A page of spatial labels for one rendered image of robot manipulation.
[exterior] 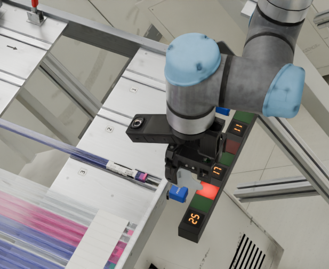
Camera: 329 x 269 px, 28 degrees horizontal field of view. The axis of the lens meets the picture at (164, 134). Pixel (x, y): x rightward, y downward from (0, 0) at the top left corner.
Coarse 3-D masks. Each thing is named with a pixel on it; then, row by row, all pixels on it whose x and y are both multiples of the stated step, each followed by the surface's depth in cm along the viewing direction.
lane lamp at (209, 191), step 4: (204, 184) 126; (208, 184) 126; (204, 188) 126; (208, 188) 126; (212, 188) 125; (216, 188) 125; (196, 192) 125; (200, 192) 125; (204, 192) 125; (208, 192) 125; (212, 192) 125; (216, 192) 125; (208, 196) 125; (212, 196) 124
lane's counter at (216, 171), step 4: (216, 164) 129; (212, 168) 128; (216, 168) 128; (220, 168) 128; (224, 168) 128; (212, 172) 128; (216, 172) 128; (220, 172) 128; (224, 172) 128; (212, 176) 127; (216, 176) 127; (220, 176) 127
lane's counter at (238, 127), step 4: (232, 124) 134; (236, 124) 134; (240, 124) 134; (232, 128) 133; (236, 128) 133; (240, 128) 133; (244, 128) 133; (232, 132) 133; (236, 132) 133; (240, 132) 133; (244, 132) 133; (240, 136) 132
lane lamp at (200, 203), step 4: (196, 196) 125; (200, 196) 125; (192, 200) 124; (196, 200) 124; (200, 200) 124; (204, 200) 124; (208, 200) 124; (212, 200) 124; (192, 204) 124; (196, 204) 124; (200, 204) 124; (204, 204) 124; (208, 204) 124; (196, 208) 123; (200, 208) 123; (204, 208) 123; (208, 208) 123
